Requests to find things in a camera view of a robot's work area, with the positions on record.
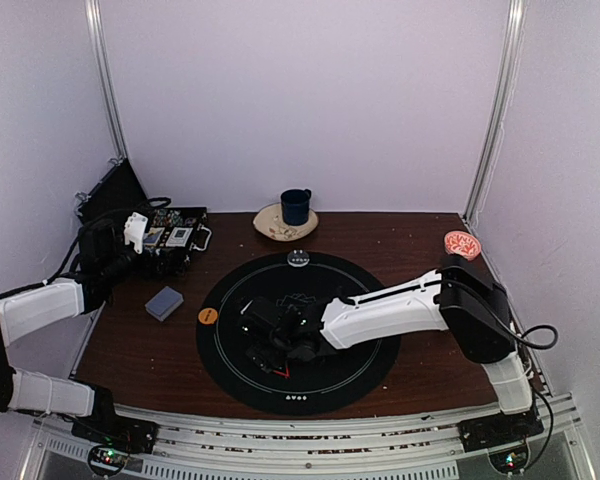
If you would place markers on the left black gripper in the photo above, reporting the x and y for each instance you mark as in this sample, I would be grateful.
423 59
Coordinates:
146 266

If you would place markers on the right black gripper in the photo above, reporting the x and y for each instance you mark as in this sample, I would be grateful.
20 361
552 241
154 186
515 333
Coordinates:
261 359

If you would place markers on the orange big blind button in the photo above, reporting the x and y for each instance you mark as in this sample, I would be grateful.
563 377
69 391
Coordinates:
208 316

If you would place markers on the red triangle all-in marker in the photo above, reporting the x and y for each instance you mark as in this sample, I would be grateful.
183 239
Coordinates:
284 374

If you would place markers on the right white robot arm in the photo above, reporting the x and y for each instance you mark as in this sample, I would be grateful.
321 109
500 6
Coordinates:
456 298

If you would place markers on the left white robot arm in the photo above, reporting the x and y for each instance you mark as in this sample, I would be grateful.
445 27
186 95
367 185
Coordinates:
68 296

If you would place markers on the black poker set case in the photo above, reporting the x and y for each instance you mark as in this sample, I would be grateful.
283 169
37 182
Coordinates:
172 237

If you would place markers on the blue playing card deck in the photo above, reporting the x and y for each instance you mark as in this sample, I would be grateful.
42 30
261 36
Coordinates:
164 303

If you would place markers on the round black poker mat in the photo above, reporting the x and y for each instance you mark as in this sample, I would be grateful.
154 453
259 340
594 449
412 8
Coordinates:
321 386

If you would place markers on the beige ceramic saucer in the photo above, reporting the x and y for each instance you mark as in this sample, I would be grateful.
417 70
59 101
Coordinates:
269 222

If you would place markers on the dark blue mug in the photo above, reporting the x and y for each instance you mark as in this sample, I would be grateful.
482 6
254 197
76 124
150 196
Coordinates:
295 206

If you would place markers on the red patterned small bowl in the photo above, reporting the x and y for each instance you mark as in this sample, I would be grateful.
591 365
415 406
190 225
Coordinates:
463 244

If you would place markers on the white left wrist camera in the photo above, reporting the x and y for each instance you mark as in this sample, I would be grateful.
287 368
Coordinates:
134 230

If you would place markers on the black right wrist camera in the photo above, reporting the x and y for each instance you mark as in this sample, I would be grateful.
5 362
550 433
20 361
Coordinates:
259 316

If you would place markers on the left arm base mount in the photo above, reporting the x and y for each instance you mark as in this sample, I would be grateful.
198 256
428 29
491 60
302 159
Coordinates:
113 448

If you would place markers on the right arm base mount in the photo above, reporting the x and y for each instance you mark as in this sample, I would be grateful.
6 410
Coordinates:
505 439

